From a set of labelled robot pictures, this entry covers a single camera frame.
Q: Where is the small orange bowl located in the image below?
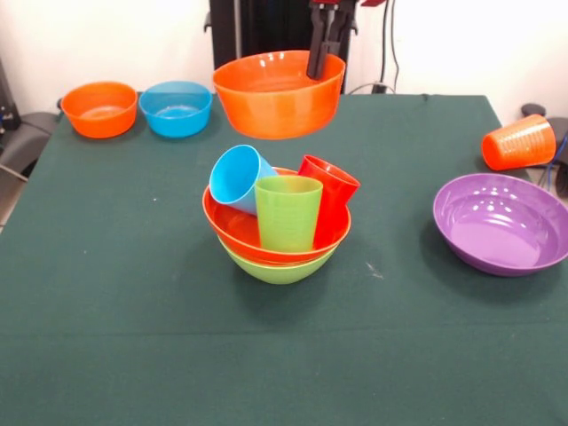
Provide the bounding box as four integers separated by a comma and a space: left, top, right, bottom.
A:
60, 81, 139, 139
212, 50, 347, 141

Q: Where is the dark equipment rack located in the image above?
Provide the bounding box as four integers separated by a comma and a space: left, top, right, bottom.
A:
0, 57, 19, 132

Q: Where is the blue cup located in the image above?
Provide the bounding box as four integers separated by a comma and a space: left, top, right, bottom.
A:
209, 144, 280, 217

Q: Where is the wide orange bowl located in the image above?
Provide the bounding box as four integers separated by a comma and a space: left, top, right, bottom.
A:
201, 166, 352, 266

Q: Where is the grey chair base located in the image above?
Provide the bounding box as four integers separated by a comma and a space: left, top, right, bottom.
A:
0, 110, 59, 183

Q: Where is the dark green tablecloth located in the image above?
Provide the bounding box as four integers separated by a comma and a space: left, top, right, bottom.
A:
0, 91, 568, 426

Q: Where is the orange cup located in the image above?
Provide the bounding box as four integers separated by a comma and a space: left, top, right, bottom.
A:
481, 113, 557, 172

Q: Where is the black hanging cable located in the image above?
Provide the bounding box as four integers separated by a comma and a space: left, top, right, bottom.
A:
380, 0, 403, 94

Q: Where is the red cup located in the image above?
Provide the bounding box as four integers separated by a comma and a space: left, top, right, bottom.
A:
296, 154, 362, 250

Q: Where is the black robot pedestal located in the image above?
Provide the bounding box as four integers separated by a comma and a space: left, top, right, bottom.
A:
204, 0, 359, 95

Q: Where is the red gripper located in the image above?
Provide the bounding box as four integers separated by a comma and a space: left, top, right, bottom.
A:
305, 0, 386, 83

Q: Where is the green cup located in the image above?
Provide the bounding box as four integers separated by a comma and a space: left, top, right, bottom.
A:
254, 175, 325, 255

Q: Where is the green bowl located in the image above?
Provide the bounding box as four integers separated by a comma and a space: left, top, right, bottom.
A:
216, 234, 338, 286

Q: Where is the purple bowl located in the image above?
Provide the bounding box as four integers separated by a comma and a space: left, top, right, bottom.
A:
432, 172, 568, 278

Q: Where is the blue bowl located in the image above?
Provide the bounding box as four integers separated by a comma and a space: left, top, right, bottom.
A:
138, 80, 213, 139

